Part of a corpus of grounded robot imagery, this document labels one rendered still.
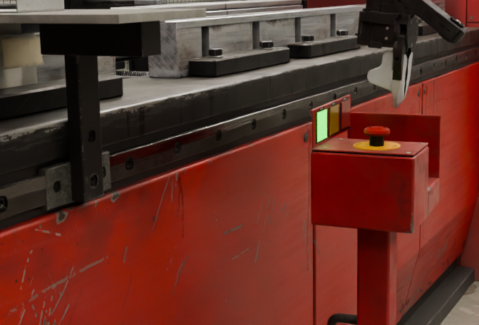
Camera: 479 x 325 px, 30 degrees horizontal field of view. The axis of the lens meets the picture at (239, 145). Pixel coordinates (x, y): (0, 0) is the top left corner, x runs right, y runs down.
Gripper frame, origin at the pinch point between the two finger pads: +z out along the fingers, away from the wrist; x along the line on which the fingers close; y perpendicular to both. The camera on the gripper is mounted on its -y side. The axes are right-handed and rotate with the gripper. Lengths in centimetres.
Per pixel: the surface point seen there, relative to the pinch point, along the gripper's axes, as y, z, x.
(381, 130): 0.0, 3.2, 10.9
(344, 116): 9.3, 4.0, -0.6
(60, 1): 32, -15, 48
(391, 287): -2.9, 29.5, 6.0
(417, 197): -6.8, 12.3, 12.4
